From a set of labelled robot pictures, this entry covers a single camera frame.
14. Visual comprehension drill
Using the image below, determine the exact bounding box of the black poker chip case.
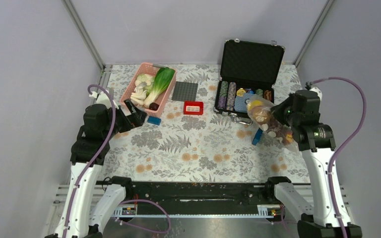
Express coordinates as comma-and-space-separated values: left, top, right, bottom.
213, 39, 285, 125

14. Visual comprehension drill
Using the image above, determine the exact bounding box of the red lego brick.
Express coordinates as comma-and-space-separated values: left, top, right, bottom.
183, 101, 204, 116

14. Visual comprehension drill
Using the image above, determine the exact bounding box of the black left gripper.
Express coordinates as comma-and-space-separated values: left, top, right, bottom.
103, 99, 147, 140

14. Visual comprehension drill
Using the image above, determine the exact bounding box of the blue lego brick near case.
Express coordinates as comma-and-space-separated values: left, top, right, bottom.
252, 128, 263, 146

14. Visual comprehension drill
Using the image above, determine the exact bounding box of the white mushroom toy cluster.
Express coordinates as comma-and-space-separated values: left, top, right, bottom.
130, 74, 155, 106

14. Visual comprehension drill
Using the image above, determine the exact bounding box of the blue lego brick near basket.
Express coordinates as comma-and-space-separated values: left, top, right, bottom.
147, 116, 162, 126

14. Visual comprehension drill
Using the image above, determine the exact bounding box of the green bok choy toy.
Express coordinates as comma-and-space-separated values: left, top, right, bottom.
144, 67, 176, 108

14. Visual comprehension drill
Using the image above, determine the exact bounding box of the dark eggplant toy in basket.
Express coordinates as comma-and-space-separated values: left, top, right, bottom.
148, 102, 159, 111

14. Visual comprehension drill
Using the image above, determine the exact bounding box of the blue playing card deck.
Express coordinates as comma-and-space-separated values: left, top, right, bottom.
234, 94, 253, 114

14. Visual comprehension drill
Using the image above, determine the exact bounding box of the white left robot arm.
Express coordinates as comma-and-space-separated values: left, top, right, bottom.
50, 100, 147, 238

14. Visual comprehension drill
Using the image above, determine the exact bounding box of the pink plastic basket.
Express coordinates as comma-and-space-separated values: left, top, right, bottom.
120, 62, 177, 118

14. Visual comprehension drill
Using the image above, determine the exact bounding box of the dark grey lego baseplate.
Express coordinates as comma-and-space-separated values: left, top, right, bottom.
172, 82, 198, 102

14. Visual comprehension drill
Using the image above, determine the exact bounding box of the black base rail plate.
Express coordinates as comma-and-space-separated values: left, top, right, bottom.
121, 178, 281, 217

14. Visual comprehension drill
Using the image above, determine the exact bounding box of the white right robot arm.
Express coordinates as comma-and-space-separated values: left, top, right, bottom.
264, 90, 363, 238

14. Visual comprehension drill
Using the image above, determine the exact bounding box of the clear zip top bag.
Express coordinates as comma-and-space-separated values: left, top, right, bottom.
245, 94, 299, 152

